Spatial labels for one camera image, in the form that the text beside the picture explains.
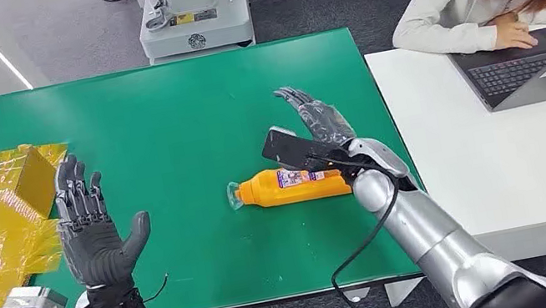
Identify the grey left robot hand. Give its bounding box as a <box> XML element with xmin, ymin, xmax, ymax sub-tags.
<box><xmin>44</xmin><ymin>143</ymin><xmax>161</xmax><ymax>295</ymax></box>

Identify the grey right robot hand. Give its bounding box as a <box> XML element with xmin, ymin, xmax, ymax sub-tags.
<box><xmin>273</xmin><ymin>76</ymin><xmax>359</xmax><ymax>155</ymax></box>

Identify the orange detergent bottle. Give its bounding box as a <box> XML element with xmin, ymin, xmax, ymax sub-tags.
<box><xmin>223</xmin><ymin>154</ymin><xmax>355</xmax><ymax>216</ymax></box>

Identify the green table mat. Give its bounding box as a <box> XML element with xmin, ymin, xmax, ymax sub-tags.
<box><xmin>0</xmin><ymin>18</ymin><xmax>442</xmax><ymax>308</ymax></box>

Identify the white machine base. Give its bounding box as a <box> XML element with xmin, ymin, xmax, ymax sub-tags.
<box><xmin>132</xmin><ymin>0</ymin><xmax>258</xmax><ymax>67</ymax></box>

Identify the white desk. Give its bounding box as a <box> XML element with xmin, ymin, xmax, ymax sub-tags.
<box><xmin>363</xmin><ymin>21</ymin><xmax>546</xmax><ymax>283</ymax></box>

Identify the small white table foot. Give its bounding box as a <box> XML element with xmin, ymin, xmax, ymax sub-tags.
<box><xmin>341</xmin><ymin>285</ymin><xmax>373</xmax><ymax>305</ymax></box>

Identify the grey laptop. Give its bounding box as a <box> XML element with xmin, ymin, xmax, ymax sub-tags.
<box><xmin>446</xmin><ymin>26</ymin><xmax>546</xmax><ymax>119</ymax></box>

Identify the person's hand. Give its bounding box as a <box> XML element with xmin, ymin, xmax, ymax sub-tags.
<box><xmin>487</xmin><ymin>8</ymin><xmax>541</xmax><ymax>56</ymax></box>

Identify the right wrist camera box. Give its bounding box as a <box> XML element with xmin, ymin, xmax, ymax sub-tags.
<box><xmin>256</xmin><ymin>113</ymin><xmax>361</xmax><ymax>184</ymax></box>

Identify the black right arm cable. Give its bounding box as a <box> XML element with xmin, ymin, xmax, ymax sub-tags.
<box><xmin>308</xmin><ymin>145</ymin><xmax>422</xmax><ymax>308</ymax></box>

